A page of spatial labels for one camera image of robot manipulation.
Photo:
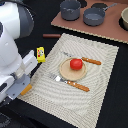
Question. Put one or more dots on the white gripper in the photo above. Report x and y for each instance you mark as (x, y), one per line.
(11, 85)

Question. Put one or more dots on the yellow toy box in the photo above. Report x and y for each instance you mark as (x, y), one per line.
(40, 55)

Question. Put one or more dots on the red toy tomato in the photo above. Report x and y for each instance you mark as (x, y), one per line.
(76, 64)

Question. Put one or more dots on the orange toy bread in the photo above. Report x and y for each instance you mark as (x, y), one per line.
(27, 88)

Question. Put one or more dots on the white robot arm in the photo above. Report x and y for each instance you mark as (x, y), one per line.
(16, 21)

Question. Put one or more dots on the round wooden plate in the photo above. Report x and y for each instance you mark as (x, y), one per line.
(71, 74)

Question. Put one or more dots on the brown sausage toy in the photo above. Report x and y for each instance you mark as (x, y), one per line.
(51, 35)

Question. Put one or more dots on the woven beige placemat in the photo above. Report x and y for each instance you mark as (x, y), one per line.
(68, 103)

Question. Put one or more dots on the grey toy pot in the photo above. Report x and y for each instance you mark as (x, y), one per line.
(70, 9)

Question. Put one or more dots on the grey toy saucepan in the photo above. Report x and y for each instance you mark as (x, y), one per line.
(95, 16)

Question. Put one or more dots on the pink stove board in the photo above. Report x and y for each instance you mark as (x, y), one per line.
(109, 29)

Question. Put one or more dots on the beige toy bowl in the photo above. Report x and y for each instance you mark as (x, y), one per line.
(124, 19)

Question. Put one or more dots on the fork with wooden handle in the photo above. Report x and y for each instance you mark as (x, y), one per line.
(71, 83)

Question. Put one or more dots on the knife with wooden handle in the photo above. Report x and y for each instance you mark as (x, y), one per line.
(84, 58)

